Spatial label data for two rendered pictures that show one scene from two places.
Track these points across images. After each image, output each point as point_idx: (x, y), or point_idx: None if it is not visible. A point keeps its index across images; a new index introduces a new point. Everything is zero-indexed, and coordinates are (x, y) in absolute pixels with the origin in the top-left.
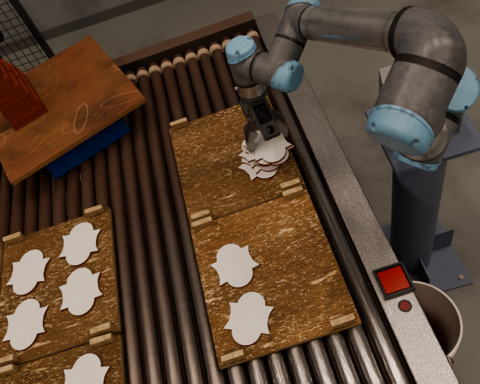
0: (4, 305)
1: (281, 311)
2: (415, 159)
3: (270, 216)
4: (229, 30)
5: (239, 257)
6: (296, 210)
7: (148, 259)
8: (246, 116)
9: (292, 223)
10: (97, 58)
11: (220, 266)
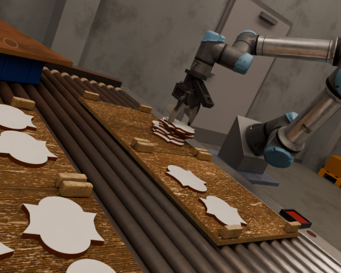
0: None
1: (242, 214)
2: (290, 148)
3: (194, 163)
4: (105, 79)
5: (188, 174)
6: (209, 166)
7: None
8: (176, 95)
9: (212, 171)
10: (14, 30)
11: (176, 175)
